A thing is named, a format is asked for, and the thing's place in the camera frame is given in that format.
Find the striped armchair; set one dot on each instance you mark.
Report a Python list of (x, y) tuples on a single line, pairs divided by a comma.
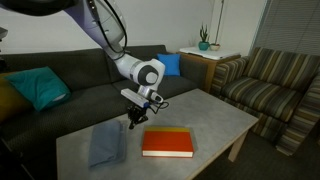
[(280, 88)]

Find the wooden side table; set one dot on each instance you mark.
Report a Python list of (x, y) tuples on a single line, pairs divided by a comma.
[(210, 64)]

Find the teal plant pot with plant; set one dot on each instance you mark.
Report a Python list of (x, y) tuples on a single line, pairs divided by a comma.
[(203, 45)]

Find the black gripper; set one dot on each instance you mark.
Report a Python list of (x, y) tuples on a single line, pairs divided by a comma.
[(136, 114)]

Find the blue cushion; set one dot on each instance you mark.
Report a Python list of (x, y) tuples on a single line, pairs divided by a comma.
[(171, 62)]

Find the white board on side table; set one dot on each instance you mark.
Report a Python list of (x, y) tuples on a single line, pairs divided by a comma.
[(209, 54)]

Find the window blinds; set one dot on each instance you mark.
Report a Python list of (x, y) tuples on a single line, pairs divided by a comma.
[(290, 25)]

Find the folded blue-grey towel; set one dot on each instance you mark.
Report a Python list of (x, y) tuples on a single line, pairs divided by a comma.
[(108, 144)]

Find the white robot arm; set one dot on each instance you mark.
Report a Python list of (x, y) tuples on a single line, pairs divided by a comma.
[(102, 21)]

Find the mustard yellow cushion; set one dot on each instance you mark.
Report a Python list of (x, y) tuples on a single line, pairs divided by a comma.
[(12, 102)]

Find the orange and yellow book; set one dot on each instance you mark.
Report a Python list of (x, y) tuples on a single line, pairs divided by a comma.
[(159, 141)]

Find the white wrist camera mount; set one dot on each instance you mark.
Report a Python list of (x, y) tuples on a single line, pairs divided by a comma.
[(135, 98)]

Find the teal cushion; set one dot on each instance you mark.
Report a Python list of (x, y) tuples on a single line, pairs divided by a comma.
[(41, 86)]

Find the dark grey patterned sofa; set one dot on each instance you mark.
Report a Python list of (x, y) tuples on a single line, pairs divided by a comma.
[(95, 85)]

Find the small white plant pot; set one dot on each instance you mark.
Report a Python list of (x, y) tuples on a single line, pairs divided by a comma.
[(214, 47)]

